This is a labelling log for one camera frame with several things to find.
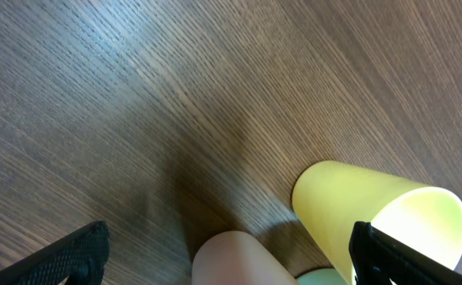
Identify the pink plastic cup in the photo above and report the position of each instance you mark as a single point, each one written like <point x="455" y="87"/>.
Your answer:
<point x="237" y="258"/>

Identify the mint green small bowl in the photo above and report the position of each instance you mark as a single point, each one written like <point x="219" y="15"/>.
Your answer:
<point x="322" y="276"/>

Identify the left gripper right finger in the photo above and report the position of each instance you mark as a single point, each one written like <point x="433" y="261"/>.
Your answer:
<point x="379" y="259"/>

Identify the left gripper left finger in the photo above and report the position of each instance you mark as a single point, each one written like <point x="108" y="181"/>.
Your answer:
<point x="78" y="258"/>

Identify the yellow plastic cup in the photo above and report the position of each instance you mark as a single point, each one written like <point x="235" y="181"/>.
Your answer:
<point x="330" y="197"/>

